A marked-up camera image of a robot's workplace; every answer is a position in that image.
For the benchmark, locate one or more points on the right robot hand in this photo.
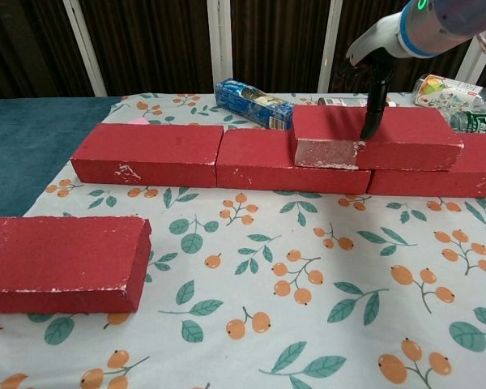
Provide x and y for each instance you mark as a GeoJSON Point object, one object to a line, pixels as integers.
{"type": "Point", "coordinates": [382, 36]}

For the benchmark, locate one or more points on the red brick with scraped end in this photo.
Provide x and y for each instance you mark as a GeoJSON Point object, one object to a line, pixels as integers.
{"type": "Point", "coordinates": [409, 133]}

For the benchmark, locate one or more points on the red foam brick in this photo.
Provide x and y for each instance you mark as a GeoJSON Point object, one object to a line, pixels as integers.
{"type": "Point", "coordinates": [65, 259]}
{"type": "Point", "coordinates": [255, 162]}
{"type": "Point", "coordinates": [146, 154]}
{"type": "Point", "coordinates": [429, 182]}

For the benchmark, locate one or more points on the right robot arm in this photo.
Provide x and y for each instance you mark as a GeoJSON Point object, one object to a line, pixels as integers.
{"type": "Point", "coordinates": [449, 24]}

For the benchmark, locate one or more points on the dark can lying down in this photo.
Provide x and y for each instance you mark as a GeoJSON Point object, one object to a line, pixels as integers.
{"type": "Point", "coordinates": [340, 101]}

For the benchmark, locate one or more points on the clear bottle fruit label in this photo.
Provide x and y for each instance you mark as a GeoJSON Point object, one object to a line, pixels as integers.
{"type": "Point", "coordinates": [441, 93]}

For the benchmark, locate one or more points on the clear bottle green label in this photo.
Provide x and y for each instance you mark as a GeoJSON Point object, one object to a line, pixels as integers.
{"type": "Point", "coordinates": [474, 121]}

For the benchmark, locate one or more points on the blue cookie package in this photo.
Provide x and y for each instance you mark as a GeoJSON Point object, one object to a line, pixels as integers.
{"type": "Point", "coordinates": [243, 103]}

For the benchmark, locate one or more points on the floral tablecloth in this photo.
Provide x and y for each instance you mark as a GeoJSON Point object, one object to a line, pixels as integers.
{"type": "Point", "coordinates": [267, 283]}

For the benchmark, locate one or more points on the teal felt table cover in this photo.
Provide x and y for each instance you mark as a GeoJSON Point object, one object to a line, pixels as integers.
{"type": "Point", "coordinates": [24, 142]}

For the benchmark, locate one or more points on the white partition frame post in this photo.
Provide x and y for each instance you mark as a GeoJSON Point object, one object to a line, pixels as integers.
{"type": "Point", "coordinates": [328, 48]}
{"type": "Point", "coordinates": [87, 48]}
{"type": "Point", "coordinates": [218, 40]}
{"type": "Point", "coordinates": [467, 61]}

